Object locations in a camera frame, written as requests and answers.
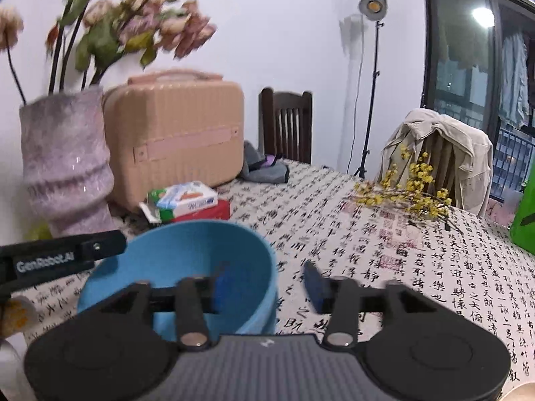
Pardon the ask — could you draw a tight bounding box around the beige jacket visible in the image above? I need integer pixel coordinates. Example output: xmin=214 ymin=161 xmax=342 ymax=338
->
xmin=377 ymin=109 xmax=494 ymax=217

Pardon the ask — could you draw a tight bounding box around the dried pink rose bouquet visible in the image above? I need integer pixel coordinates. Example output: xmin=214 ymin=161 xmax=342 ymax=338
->
xmin=0 ymin=0 xmax=218 ymax=105

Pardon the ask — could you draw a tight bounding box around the studio light on stand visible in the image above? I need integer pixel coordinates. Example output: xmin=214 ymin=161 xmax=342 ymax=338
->
xmin=352 ymin=0 xmax=389 ymax=179

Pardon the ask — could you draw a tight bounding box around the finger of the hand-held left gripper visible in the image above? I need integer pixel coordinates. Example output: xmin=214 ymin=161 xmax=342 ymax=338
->
xmin=81 ymin=231 xmax=127 ymax=262

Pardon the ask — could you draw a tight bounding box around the white blue box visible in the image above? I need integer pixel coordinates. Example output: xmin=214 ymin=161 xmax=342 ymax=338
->
xmin=156 ymin=181 xmax=219 ymax=212

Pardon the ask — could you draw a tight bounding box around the mauve ribbed vase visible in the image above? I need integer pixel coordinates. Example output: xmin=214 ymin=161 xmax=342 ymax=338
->
xmin=19 ymin=86 xmax=118 ymax=239

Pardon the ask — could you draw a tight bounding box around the calligraphy printed tablecloth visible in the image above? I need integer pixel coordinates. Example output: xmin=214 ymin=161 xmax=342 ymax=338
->
xmin=21 ymin=161 xmax=535 ymax=401

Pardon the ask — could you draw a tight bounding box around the light blue hanging shirt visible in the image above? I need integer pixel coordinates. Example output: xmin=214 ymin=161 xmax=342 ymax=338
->
xmin=499 ymin=33 xmax=531 ymax=126

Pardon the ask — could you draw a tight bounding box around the grey purple cloth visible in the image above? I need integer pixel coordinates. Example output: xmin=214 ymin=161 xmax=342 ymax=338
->
xmin=240 ymin=140 xmax=290 ymax=183

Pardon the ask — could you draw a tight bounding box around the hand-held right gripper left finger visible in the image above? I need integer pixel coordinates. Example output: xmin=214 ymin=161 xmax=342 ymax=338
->
xmin=90 ymin=261 xmax=235 ymax=351

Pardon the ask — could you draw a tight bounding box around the wooden chair with jacket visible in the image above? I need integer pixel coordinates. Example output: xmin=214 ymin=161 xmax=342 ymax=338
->
xmin=420 ymin=131 xmax=458 ymax=207

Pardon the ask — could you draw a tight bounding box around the black framed glass door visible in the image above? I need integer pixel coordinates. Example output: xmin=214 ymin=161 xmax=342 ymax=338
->
xmin=420 ymin=0 xmax=535 ymax=201

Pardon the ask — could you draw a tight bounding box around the green paper bag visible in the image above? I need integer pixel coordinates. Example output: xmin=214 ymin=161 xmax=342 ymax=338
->
xmin=509 ymin=179 xmax=535 ymax=255

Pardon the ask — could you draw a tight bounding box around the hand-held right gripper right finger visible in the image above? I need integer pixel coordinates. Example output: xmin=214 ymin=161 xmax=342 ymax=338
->
xmin=303 ymin=260 xmax=446 ymax=351

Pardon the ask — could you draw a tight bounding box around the green white box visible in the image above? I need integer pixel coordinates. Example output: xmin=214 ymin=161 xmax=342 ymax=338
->
xmin=140 ymin=188 xmax=174 ymax=224

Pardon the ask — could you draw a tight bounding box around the pink small suitcase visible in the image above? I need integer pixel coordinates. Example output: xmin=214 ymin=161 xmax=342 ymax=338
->
xmin=102 ymin=70 xmax=245 ymax=214

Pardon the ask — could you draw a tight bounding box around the dark wooden chair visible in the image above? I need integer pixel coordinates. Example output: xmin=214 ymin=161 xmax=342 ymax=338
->
xmin=258 ymin=88 xmax=313 ymax=164

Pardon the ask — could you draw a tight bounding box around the yellow flower branch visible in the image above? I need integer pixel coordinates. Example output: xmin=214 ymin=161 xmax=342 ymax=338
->
xmin=353 ymin=144 xmax=462 ymax=232

